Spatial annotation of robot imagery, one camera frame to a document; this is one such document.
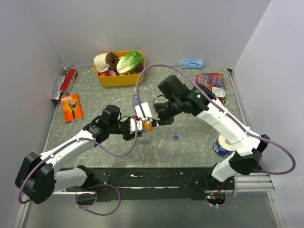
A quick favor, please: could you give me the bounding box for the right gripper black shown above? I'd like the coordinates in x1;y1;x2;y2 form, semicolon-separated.
149;97;182;128

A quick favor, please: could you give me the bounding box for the orange drink bottle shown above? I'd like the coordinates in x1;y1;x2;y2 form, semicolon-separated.
142;121;154;132

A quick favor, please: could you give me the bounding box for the clear blue water bottle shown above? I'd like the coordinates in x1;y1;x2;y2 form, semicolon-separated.
132;94;139;114

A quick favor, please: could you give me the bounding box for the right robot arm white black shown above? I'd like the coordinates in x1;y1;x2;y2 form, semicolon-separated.
154;75;268;190

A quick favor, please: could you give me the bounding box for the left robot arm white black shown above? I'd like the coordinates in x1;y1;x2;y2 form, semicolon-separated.
15;105;143;204

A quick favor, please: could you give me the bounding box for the yellow plastic basket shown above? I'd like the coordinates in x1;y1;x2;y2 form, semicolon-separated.
94;51;146;87

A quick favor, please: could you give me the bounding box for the blue tissue pack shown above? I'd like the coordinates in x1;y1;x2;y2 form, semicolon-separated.
179;61;205;69

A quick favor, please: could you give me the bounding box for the orange razor box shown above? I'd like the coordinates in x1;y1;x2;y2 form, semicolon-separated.
61;94;84;124

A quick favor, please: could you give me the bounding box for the red snack bag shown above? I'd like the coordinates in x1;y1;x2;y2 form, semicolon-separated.
195;73;226;100

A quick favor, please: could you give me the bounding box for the plush cabbage toy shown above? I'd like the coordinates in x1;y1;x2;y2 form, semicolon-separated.
116;51;143;75

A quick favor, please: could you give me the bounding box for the white blue can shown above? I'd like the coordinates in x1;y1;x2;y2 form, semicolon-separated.
213;134;235;158

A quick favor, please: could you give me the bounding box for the brown beige plush toy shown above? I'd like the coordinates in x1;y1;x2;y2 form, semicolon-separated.
94;52;119;73

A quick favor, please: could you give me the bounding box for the red box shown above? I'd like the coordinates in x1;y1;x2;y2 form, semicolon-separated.
60;68;78;95

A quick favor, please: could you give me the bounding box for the purple grey box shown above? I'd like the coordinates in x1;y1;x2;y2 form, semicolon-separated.
51;76;65;104

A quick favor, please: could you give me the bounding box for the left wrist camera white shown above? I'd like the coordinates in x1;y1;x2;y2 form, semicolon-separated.
130;115;143;133

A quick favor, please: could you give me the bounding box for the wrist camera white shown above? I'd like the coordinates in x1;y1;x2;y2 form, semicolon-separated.
135;102;159;121
130;115;143;133

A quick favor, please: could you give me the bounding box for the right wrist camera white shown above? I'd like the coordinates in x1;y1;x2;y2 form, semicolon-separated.
135;102;159;121

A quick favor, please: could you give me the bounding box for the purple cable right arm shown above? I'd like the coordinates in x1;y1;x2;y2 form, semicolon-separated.
135;64;296;207

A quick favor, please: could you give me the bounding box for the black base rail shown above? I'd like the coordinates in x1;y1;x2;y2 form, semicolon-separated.
66;166;233;202

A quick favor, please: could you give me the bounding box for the aluminium frame rail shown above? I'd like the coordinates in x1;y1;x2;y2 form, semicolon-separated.
236;173;275;192

